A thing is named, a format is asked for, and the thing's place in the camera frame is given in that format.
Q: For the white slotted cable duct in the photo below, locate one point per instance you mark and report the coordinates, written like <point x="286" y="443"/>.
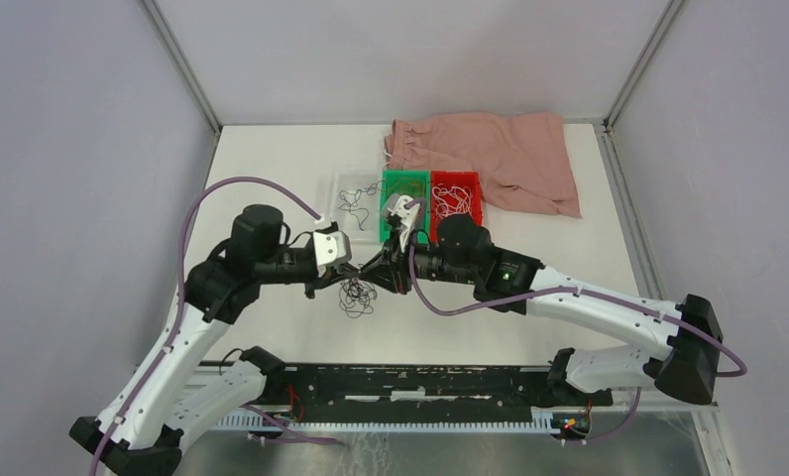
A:
<point x="243" y="420"/>

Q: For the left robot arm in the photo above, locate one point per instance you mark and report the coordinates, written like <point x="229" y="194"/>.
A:
<point x="150" y="425"/>

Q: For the clear plastic bin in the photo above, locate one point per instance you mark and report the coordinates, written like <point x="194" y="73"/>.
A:
<point x="355" y="204"/>

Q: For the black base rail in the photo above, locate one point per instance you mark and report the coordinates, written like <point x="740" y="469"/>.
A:
<point x="388" y="393"/>

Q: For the pink cloth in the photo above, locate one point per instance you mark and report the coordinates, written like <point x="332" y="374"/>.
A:
<point x="522" y="160"/>

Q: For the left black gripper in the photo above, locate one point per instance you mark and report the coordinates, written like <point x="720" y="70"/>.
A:
<point x="333" y="274"/>

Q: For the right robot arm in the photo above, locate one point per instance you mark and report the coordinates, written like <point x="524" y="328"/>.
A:
<point x="673" y="347"/>

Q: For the red plastic bin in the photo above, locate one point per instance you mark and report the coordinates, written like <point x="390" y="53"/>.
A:
<point x="455" y="193"/>

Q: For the green plastic bin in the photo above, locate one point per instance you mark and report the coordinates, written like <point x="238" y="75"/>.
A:
<point x="412" y="183"/>

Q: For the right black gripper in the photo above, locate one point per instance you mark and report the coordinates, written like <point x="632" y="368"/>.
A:
<point x="390" y="271"/>

